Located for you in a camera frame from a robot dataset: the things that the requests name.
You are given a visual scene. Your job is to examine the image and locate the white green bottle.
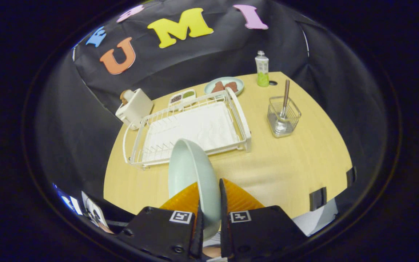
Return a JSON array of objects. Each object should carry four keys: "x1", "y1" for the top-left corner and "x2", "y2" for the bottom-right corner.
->
[{"x1": 255, "y1": 51, "x2": 270, "y2": 87}]

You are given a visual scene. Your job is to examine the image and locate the clear wire basket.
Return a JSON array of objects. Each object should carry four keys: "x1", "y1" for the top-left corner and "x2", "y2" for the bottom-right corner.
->
[{"x1": 267, "y1": 96, "x2": 302, "y2": 138}]

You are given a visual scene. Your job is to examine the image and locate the black backdrop cloth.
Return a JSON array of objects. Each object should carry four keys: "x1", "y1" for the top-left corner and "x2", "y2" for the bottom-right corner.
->
[{"x1": 37, "y1": 0, "x2": 388, "y2": 219}]

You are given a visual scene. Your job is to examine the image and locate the printed paper sheet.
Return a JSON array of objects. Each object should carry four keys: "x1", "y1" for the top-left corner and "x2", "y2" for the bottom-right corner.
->
[{"x1": 81, "y1": 191, "x2": 115, "y2": 234}]

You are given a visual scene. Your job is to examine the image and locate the white toaster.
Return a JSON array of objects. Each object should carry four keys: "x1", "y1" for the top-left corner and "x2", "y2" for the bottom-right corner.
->
[{"x1": 115, "y1": 88, "x2": 154, "y2": 131}]

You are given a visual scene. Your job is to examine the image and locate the small teal plate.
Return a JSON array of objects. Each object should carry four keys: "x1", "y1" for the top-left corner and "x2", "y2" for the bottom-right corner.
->
[{"x1": 204, "y1": 76, "x2": 245, "y2": 97}]

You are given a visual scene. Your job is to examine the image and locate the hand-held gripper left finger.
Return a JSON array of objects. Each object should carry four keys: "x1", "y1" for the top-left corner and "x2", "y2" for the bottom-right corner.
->
[{"x1": 116, "y1": 181, "x2": 205, "y2": 262}]

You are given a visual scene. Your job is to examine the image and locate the brown handled metal spoon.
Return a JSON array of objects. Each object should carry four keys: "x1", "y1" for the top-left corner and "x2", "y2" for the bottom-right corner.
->
[{"x1": 275, "y1": 79, "x2": 291, "y2": 133}]

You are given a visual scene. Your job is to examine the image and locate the white seasoning tray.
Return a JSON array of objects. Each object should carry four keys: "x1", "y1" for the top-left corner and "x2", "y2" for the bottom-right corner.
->
[{"x1": 168, "y1": 89, "x2": 197, "y2": 108}]

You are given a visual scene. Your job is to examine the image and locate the white wire dish rack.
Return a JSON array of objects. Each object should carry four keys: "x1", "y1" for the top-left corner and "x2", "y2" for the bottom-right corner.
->
[{"x1": 123, "y1": 87, "x2": 252, "y2": 170}]

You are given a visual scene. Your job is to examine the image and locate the pale green plate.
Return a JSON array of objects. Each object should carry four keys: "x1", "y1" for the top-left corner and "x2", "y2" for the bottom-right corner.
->
[{"x1": 168, "y1": 138, "x2": 222, "y2": 241}]

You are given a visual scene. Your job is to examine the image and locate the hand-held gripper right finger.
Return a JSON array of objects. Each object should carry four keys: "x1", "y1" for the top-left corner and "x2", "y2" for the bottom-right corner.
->
[{"x1": 219, "y1": 178, "x2": 309, "y2": 262}]

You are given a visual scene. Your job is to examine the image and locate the black table clamp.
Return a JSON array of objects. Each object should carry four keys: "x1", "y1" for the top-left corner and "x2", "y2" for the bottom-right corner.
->
[
  {"x1": 309, "y1": 187, "x2": 327, "y2": 212},
  {"x1": 346, "y1": 167, "x2": 357, "y2": 187}
]

